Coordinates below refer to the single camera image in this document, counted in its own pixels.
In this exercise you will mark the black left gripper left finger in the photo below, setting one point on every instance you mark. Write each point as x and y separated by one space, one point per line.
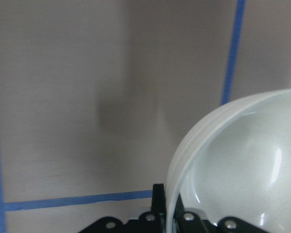
158 206

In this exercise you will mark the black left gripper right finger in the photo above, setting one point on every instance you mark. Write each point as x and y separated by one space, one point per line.
187 221

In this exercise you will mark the cream ceramic bowl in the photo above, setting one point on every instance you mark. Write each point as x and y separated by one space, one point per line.
236 161

